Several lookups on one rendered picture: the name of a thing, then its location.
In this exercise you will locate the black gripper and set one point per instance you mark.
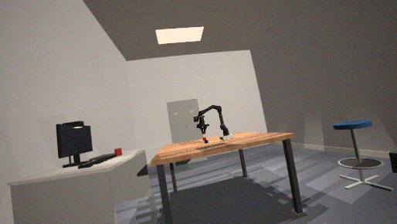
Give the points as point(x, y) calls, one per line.
point(205, 126)

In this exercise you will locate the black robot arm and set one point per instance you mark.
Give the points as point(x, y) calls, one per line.
point(219, 109)

